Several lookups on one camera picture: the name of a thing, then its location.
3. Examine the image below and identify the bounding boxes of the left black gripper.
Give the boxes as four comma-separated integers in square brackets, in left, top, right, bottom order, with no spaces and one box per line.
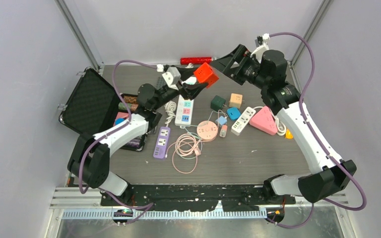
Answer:
[153,67,207,111]

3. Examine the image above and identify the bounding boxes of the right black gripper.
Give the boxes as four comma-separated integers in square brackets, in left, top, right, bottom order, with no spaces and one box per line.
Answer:
[209,45,269,90]

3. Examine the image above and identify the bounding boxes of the red cube socket adapter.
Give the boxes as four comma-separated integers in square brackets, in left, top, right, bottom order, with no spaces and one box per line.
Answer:
[193,62,219,88]

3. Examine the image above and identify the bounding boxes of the white multicolour power strip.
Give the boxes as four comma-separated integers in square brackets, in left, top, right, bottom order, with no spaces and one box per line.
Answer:
[175,95,194,127]

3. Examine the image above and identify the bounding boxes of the dark green cube adapter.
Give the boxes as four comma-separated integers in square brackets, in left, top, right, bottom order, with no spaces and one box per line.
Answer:
[210,95,226,112]

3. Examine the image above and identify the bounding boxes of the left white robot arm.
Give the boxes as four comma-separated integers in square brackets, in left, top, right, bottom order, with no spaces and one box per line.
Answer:
[67,63,218,205]

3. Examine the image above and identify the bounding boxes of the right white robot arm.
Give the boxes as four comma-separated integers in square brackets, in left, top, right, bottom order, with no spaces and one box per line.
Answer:
[210,45,357,204]

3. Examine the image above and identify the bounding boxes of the red glitter microphone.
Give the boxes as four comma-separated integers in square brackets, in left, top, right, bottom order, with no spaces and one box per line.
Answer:
[180,57,215,65]

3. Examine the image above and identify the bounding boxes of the grey lego baseplate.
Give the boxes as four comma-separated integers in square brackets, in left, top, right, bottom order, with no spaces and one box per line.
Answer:
[155,77,166,90]

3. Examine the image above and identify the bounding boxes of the beige cube adapter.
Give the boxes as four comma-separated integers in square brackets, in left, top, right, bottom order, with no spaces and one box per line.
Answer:
[229,93,243,109]

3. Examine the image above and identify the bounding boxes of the blue flat adapter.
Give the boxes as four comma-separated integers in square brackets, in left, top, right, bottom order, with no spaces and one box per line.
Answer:
[226,107,241,121]

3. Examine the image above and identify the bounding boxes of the light blue charger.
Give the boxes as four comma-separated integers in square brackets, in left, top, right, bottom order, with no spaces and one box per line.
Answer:
[215,116,227,127]

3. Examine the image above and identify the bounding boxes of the pink round power socket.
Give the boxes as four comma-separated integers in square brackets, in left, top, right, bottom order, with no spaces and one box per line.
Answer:
[196,120,218,142]

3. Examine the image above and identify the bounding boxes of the salmon pink charger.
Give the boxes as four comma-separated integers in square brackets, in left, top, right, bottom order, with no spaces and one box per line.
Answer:
[219,124,228,138]

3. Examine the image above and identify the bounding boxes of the pink triangular power strip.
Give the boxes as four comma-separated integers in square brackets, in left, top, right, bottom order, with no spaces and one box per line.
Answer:
[249,106,278,135]

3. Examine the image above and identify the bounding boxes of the white USB power strip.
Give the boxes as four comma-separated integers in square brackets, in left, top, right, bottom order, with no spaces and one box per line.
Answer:
[231,107,256,136]

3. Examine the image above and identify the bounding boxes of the purple power strip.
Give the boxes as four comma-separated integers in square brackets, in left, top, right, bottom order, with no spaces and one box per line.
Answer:
[153,126,170,160]

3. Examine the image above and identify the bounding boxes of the orange small object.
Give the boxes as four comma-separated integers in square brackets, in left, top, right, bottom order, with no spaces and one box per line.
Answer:
[285,129,294,139]

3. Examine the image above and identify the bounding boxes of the black poker chip case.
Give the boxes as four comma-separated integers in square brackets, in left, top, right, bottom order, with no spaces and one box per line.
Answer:
[59,68,161,160]

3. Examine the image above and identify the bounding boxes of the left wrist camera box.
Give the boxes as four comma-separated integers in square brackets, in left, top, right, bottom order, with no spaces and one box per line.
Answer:
[162,67,181,90]

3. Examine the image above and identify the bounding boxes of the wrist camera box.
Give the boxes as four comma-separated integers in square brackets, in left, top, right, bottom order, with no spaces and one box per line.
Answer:
[162,67,181,90]
[251,33,270,62]

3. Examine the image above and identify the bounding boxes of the white coiled cord with plug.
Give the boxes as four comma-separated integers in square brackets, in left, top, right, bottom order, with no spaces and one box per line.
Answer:
[164,100,177,127]

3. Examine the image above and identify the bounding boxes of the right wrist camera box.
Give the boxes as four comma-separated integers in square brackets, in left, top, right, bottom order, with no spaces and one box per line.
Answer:
[251,33,270,62]

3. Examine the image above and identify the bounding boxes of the pink coiled cable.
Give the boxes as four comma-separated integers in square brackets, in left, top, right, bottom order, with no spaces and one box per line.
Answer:
[166,132,203,175]

